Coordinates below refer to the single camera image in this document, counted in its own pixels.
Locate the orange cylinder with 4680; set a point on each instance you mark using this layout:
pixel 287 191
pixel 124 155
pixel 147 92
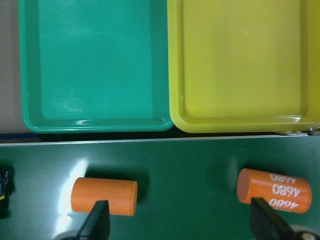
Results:
pixel 281 192

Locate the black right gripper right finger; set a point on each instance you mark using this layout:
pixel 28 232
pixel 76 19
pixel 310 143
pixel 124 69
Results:
pixel 266 223

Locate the yellow plastic tray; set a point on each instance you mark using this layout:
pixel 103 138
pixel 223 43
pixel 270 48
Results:
pixel 239 66

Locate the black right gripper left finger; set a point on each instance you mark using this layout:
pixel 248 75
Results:
pixel 97 224

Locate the green conveyor belt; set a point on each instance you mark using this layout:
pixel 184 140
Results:
pixel 186 182

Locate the plain orange cylinder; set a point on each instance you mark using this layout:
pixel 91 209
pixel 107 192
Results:
pixel 121 195

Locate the green plastic tray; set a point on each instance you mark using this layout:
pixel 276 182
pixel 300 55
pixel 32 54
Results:
pixel 89 66

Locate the green push button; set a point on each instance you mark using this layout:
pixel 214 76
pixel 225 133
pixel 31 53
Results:
pixel 5 190

